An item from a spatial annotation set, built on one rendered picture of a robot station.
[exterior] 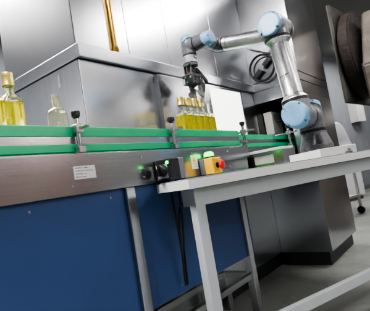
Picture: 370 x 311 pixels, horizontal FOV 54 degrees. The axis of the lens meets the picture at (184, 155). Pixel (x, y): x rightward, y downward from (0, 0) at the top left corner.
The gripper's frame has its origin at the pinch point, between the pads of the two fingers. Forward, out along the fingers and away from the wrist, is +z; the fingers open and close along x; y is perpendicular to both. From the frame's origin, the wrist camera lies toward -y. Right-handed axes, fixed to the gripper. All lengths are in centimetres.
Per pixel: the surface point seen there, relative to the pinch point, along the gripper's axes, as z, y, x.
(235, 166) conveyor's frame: 37.8, 2.1, 15.5
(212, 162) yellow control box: 35, 32, 23
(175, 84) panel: -12.3, 2.8, -11.9
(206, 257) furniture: 67, 61, 33
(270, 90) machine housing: -16, -98, -1
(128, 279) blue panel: 70, 80, 14
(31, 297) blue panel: 64, 113, 15
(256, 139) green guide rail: 22, -51, 3
